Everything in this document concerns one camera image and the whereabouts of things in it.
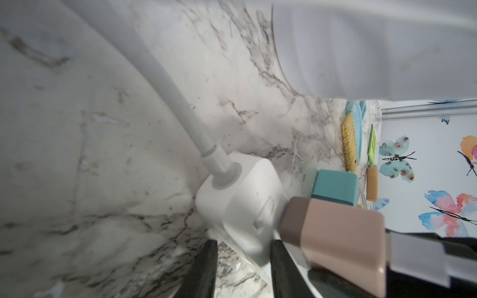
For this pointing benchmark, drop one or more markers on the white power strip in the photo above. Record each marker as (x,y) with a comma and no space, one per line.
(247,211)

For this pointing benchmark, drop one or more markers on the pink USB charger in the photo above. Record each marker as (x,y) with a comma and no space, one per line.
(345,240)

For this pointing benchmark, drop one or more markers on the potted artificial plant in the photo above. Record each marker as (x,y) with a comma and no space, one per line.
(394,50)

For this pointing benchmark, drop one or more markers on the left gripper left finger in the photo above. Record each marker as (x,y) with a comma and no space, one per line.
(201,279)

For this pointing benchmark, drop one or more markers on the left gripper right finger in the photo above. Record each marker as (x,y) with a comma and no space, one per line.
(287,281)

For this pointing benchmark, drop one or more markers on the teal USB charger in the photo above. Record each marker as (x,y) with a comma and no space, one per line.
(337,186)

